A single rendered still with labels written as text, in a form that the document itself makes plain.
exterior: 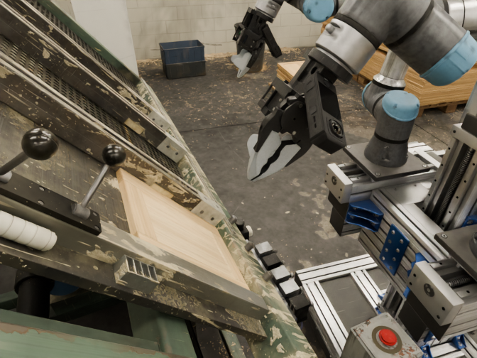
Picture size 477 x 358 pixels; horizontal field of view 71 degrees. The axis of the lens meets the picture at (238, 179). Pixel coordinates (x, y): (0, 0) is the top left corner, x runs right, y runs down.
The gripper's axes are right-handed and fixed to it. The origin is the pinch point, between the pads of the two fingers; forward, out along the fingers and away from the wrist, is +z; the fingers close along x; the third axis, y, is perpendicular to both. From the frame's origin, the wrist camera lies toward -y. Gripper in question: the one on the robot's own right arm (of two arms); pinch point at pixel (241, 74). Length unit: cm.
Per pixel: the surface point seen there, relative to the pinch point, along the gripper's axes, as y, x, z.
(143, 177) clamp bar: 26, 30, 31
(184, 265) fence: 19, 63, 28
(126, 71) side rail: 24, -121, 50
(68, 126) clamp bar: 47, 32, 21
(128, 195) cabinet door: 31, 44, 28
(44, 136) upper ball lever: 48, 72, 2
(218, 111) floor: -101, -256, 96
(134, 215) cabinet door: 30, 51, 28
